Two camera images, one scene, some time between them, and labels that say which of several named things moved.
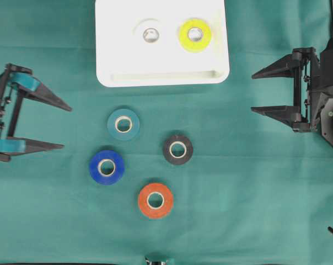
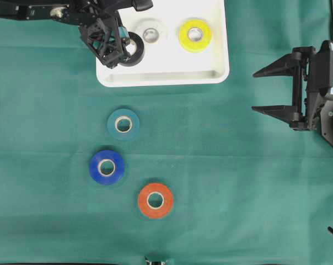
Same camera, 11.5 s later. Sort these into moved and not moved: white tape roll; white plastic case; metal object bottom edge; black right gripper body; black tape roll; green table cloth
Moved: black tape roll; white tape roll
Not moved: black right gripper body; green table cloth; metal object bottom edge; white plastic case
